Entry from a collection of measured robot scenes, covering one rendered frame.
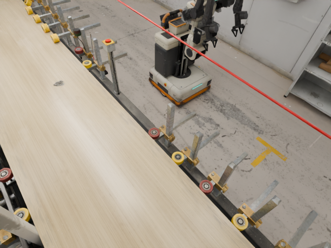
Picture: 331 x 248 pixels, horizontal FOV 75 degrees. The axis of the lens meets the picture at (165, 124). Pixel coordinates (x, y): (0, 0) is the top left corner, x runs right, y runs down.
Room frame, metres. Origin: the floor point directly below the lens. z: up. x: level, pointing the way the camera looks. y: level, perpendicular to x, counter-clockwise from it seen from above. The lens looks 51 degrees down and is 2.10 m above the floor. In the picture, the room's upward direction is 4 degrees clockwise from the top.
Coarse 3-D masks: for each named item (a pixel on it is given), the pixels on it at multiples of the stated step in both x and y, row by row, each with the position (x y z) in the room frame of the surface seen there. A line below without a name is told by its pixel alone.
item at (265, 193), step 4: (276, 180) 0.62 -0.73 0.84; (272, 184) 0.59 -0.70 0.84; (276, 184) 0.59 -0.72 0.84; (268, 188) 0.56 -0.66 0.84; (272, 188) 0.56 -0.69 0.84; (264, 192) 0.53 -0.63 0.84; (268, 192) 0.53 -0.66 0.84; (260, 196) 0.51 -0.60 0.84; (264, 196) 0.51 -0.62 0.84; (256, 200) 0.48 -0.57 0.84; (260, 200) 0.48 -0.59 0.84; (252, 204) 0.45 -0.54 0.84; (256, 204) 0.46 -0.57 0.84; (252, 208) 0.43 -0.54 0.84
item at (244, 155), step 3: (243, 153) 0.80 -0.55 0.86; (246, 153) 0.80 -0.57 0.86; (240, 156) 0.77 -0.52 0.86; (243, 156) 0.77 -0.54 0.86; (246, 156) 0.78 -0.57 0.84; (237, 159) 0.74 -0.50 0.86; (240, 159) 0.74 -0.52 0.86; (243, 159) 0.76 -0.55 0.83; (234, 162) 0.72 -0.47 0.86; (237, 162) 0.72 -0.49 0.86; (225, 168) 0.67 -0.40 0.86; (222, 171) 0.65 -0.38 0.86; (219, 174) 0.63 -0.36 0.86; (222, 174) 0.63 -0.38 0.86; (213, 183) 0.56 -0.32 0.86
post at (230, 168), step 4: (228, 164) 0.56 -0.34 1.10; (232, 164) 0.56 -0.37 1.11; (228, 168) 0.55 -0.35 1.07; (232, 168) 0.54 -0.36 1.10; (224, 172) 0.56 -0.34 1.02; (228, 172) 0.55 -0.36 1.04; (232, 172) 0.56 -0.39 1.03; (224, 176) 0.55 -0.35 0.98; (228, 176) 0.54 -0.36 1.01; (220, 180) 0.56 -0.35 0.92; (224, 180) 0.54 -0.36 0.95; (220, 184) 0.55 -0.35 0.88; (224, 184) 0.54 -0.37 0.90; (216, 188) 0.56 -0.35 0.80; (216, 192) 0.55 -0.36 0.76
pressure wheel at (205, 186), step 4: (204, 180) 0.56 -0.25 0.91; (200, 184) 0.53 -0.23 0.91; (204, 184) 0.53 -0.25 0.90; (208, 184) 0.53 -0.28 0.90; (200, 188) 0.50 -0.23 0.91; (204, 188) 0.51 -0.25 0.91; (208, 188) 0.51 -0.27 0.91; (212, 188) 0.51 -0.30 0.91; (204, 192) 0.48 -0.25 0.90; (208, 192) 0.48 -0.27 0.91
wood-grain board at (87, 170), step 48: (0, 0) 2.80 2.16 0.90; (0, 48) 1.78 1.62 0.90; (48, 48) 1.83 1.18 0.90; (0, 96) 1.14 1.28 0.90; (48, 96) 1.17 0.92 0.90; (96, 96) 1.21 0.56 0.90; (0, 144) 0.72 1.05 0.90; (48, 144) 0.74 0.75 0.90; (96, 144) 0.76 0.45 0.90; (144, 144) 0.79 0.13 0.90; (48, 192) 0.43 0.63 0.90; (96, 192) 0.44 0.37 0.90; (144, 192) 0.46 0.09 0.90; (192, 192) 0.48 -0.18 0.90; (48, 240) 0.19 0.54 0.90; (96, 240) 0.21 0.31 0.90; (144, 240) 0.22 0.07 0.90; (192, 240) 0.23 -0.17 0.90; (240, 240) 0.25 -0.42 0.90
